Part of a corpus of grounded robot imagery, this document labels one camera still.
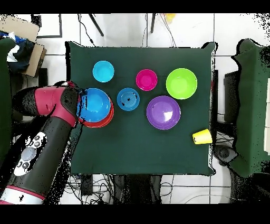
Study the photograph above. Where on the small dark blue bowl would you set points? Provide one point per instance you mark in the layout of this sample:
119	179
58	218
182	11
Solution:
128	99

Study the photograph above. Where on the orange plastic bowl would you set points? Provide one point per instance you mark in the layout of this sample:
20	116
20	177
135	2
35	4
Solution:
107	121

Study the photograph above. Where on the large blue plastic bowl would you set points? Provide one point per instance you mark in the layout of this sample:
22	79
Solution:
96	105

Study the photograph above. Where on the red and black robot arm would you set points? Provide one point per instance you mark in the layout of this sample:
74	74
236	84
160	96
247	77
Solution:
46	135

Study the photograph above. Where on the purple plastic bowl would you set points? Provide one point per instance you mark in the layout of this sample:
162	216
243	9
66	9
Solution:
163	112

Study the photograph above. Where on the pink plastic bowl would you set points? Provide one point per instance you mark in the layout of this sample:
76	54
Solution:
147	80

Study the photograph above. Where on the small cyan plastic bowl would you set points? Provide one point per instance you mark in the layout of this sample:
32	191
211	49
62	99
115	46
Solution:
103	71

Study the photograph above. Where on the large green plastic bowl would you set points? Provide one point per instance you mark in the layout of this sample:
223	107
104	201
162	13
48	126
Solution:
181	83

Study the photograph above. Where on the dark green tablecloth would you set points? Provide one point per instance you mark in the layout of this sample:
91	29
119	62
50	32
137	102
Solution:
126	57

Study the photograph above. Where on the yellow plastic cup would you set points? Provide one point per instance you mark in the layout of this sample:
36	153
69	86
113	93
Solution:
202	136

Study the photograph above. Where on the black tripod leg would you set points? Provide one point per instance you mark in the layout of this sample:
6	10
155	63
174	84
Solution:
96	25
152	23

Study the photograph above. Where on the black equipment base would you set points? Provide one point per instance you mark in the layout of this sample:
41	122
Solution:
223	153

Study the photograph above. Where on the small yellow object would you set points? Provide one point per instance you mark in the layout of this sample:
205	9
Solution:
170	17

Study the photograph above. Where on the green covered side table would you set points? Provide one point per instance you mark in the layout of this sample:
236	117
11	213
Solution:
253	105
4	76

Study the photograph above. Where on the blue and white cloth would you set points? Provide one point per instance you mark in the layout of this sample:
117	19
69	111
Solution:
23	53

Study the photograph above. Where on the cardboard box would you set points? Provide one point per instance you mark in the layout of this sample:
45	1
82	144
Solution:
19	27

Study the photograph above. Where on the black bench frame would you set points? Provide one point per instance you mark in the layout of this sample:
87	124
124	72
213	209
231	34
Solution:
43	78
231	97

